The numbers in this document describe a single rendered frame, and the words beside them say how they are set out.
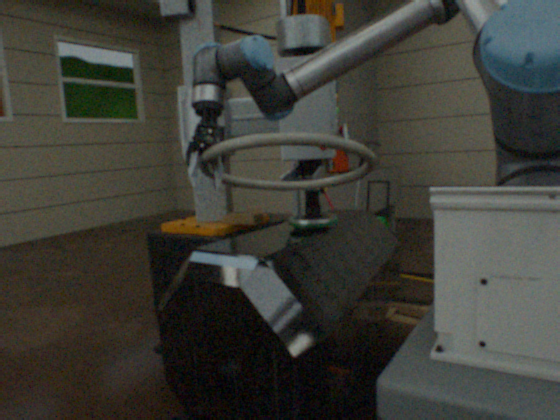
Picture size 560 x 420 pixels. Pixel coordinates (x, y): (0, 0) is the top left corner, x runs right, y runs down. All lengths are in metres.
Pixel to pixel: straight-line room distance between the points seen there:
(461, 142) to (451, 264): 5.89
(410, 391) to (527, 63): 0.45
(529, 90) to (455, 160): 5.90
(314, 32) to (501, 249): 1.33
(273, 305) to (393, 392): 0.80
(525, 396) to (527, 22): 0.48
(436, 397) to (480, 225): 0.23
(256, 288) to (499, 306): 0.90
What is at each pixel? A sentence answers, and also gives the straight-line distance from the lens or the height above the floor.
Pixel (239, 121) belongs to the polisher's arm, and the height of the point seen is 1.34.
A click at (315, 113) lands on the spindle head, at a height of 1.31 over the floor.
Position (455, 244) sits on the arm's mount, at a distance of 0.63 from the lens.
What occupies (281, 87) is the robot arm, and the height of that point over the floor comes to 1.34.
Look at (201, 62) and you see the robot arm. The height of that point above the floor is 1.41.
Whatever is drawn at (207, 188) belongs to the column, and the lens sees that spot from 2.47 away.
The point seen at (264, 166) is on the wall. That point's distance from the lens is 7.88.
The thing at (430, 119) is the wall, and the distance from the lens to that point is 6.60.
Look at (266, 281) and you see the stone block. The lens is 1.39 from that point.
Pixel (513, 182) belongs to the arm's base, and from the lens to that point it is 0.72.
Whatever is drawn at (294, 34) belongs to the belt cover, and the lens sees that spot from 1.78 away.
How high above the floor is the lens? 1.17
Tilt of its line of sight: 9 degrees down
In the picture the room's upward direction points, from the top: 4 degrees counter-clockwise
